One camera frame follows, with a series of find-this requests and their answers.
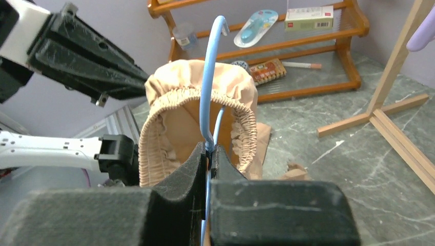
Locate orange snack packet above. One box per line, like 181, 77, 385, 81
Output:
249, 58, 287, 86

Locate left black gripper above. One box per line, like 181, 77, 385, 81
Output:
27, 2, 149, 107

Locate beige shorts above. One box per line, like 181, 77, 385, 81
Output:
139, 59, 271, 187

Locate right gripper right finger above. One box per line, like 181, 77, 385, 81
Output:
210, 146, 362, 245

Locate blue wire hanger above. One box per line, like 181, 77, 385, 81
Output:
199, 15, 229, 245

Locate purple hanger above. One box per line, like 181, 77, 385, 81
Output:
406, 9, 434, 52

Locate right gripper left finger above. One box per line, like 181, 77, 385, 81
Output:
1, 142, 206, 245

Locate blue item blister pack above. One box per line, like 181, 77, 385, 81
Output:
233, 10, 279, 48

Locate wooden clothes rack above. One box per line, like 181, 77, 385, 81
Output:
317, 0, 435, 196

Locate white green box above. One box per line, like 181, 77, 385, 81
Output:
284, 6, 334, 31

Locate pink tipped white pen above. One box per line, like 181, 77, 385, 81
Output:
282, 61, 322, 69

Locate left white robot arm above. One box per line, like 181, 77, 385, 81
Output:
1, 1, 148, 186

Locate orange wooden shelf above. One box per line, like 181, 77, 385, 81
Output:
147, 0, 371, 104

